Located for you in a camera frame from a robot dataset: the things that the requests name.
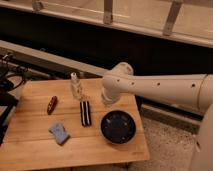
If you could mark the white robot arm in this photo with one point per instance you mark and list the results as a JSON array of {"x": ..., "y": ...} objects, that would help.
[{"x": 188, "y": 92}]

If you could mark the metal railing bracket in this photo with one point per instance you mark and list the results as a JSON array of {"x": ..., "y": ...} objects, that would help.
[
  {"x": 172, "y": 16},
  {"x": 37, "y": 5},
  {"x": 108, "y": 12}
]

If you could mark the black white striped eraser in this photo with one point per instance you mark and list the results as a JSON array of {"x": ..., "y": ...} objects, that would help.
[{"x": 85, "y": 113}]

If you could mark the metal railing bracket left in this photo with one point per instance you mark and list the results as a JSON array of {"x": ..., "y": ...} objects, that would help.
[{"x": 37, "y": 5}]

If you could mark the clear small bottle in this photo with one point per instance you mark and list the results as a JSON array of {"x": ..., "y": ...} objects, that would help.
[{"x": 76, "y": 86}]

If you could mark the blue sponge cloth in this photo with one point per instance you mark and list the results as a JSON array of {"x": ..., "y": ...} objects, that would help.
[{"x": 59, "y": 133}]

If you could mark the red pocket knife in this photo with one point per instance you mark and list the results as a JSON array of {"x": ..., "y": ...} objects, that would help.
[{"x": 52, "y": 104}]

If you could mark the metal railing bracket right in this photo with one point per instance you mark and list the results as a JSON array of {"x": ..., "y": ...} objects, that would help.
[{"x": 172, "y": 16}]

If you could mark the black round bowl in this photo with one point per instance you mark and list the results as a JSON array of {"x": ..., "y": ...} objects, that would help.
[{"x": 118, "y": 127}]

